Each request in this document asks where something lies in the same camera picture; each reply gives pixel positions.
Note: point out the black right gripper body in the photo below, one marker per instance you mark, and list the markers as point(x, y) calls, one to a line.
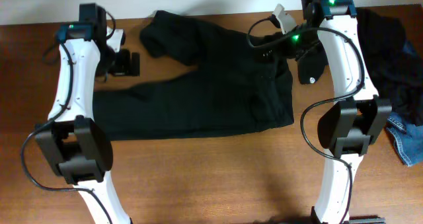
point(297, 46)

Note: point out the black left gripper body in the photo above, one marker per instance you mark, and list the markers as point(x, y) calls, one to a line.
point(133, 63)

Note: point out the black pants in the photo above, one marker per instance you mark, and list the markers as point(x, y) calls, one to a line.
point(233, 89)

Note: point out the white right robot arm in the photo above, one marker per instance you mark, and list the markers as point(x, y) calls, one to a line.
point(358, 113)

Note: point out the black garment pile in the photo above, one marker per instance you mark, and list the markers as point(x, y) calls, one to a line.
point(396, 73)

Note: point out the blue denim jeans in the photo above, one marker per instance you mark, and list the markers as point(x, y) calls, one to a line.
point(407, 139)

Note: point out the black metal rail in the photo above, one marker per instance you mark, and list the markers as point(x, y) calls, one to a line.
point(367, 220)

